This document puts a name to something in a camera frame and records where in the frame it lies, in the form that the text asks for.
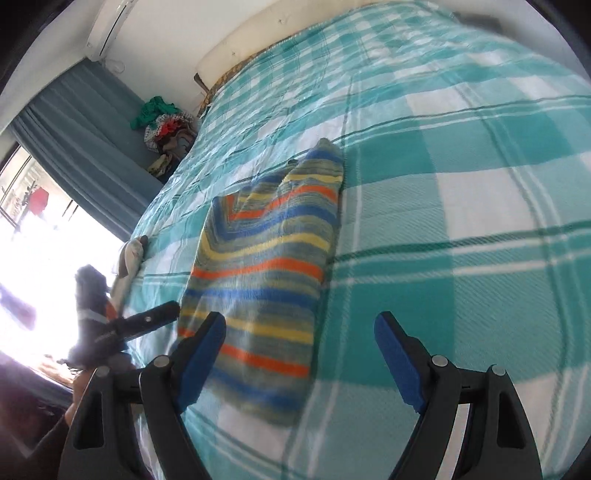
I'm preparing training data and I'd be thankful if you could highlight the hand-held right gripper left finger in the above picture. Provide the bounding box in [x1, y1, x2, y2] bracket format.
[58, 311, 228, 480]

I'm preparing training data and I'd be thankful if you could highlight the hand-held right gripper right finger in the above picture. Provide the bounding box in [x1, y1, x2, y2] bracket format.
[373, 311, 544, 480]

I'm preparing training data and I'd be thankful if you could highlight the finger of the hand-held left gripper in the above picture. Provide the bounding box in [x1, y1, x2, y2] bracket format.
[115, 301, 181, 343]

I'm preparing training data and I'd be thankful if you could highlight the striped knit sweater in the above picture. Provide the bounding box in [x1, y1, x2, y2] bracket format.
[178, 137, 345, 426]

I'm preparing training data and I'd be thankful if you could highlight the person's left forearm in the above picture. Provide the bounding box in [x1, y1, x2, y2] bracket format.
[28, 368, 95, 480]

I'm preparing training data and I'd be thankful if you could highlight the pile of colourful clothes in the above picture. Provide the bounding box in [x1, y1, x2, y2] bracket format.
[143, 111, 199, 178]

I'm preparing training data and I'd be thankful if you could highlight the small grey white cloth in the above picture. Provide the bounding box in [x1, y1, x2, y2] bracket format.
[111, 235, 151, 306]

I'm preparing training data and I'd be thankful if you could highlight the bright window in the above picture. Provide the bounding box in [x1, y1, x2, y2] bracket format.
[0, 143, 125, 370]

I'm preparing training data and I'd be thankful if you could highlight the red hanging cloth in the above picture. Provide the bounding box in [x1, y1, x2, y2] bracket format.
[29, 188, 50, 216]

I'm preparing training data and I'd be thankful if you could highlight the teal plaid blanket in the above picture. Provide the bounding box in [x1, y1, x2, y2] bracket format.
[111, 0, 591, 480]

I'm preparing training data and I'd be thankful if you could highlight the blue curtain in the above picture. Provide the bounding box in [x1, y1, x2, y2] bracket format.
[9, 60, 164, 241]

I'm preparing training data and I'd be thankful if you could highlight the green garment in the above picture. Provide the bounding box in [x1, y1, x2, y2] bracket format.
[130, 96, 181, 130]

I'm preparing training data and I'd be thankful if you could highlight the white air conditioner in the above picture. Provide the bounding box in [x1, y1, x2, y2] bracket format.
[85, 0, 137, 61]

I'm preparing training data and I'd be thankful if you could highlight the cream padded headboard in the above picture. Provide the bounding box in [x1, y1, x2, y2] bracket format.
[194, 0, 416, 93]

